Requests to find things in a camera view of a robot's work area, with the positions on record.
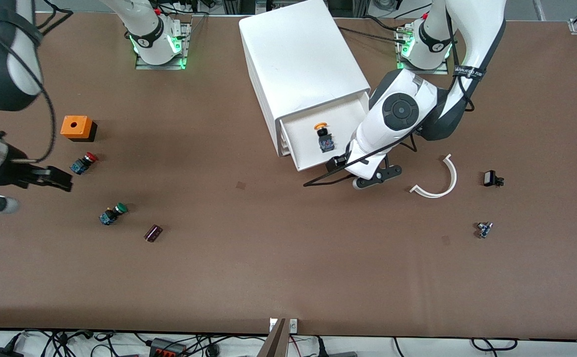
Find yellow push button switch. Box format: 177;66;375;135
314;122;336;153

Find white curved plastic strip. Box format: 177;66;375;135
409;154;458;199

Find black red power strip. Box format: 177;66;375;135
149;338;188;357

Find red push button switch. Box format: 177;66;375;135
69;152;98;175

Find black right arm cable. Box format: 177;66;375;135
0;0;73;163

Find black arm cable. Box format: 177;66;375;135
0;0;73;163
302;10;475;188

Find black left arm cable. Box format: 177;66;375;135
302;10;475;188

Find orange button enclosure box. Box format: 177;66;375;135
60;116;97;142

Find green push button switch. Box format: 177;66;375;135
99;202;128;226

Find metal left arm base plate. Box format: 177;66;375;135
396;25;450;76

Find small white bracket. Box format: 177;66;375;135
269;318;299;334

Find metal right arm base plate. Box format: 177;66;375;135
135;20;193;71

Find brown wooden post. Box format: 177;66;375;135
257;318;287;357

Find black looped cable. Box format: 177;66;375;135
469;338;518;353

